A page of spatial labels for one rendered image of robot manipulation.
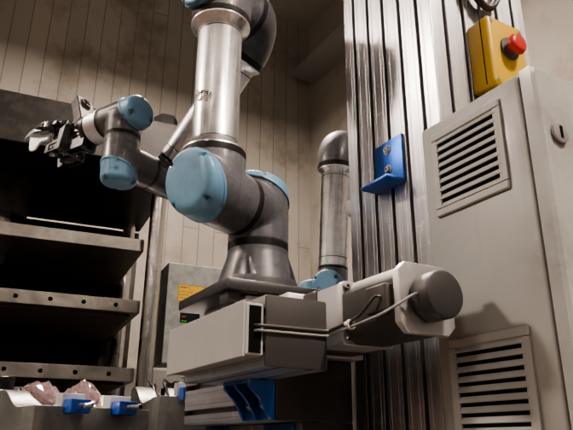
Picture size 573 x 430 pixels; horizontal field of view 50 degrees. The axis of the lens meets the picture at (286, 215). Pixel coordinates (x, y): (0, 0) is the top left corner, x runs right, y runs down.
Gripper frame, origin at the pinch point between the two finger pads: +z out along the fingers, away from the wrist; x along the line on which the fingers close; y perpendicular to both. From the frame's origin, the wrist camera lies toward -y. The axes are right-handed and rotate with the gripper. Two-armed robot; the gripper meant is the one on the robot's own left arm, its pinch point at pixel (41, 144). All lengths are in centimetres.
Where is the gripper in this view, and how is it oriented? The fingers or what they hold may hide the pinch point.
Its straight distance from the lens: 160.4
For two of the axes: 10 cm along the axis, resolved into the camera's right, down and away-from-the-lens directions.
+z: -8.3, 1.9, 5.3
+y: -0.8, 8.9, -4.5
